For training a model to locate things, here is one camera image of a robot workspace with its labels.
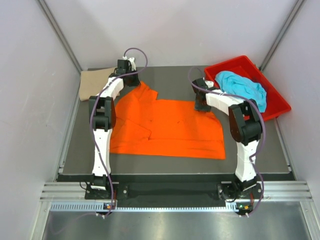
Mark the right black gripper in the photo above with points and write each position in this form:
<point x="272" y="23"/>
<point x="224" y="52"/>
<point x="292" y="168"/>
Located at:
<point x="207" y="108"/>

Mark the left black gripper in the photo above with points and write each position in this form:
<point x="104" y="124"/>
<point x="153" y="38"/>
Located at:
<point x="135" y="83"/>

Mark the orange t shirt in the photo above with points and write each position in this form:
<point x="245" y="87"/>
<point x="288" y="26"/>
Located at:
<point x="147" y="125"/>

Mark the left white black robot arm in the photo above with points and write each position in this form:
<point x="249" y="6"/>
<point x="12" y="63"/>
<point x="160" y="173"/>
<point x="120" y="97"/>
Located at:
<point x="102" y="120"/>

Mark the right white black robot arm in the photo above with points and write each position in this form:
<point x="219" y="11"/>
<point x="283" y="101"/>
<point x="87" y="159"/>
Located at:
<point x="246" y="128"/>

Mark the blue t shirt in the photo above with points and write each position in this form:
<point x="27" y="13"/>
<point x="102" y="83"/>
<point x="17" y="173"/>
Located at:
<point x="234" y="84"/>

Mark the folded beige t shirt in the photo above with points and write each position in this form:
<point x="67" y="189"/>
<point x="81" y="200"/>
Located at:
<point x="92" y="82"/>

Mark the red plastic bin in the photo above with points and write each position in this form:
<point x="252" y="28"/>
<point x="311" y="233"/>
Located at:
<point x="276" y="105"/>

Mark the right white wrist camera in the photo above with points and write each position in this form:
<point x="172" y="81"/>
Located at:
<point x="210" y="85"/>

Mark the grey slotted cable duct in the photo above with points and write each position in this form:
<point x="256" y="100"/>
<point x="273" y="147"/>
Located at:
<point x="103" y="207"/>

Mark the aluminium frame rail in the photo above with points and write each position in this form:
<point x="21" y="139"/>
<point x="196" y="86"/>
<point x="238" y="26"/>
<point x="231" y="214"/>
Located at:
<point x="277" y="191"/>

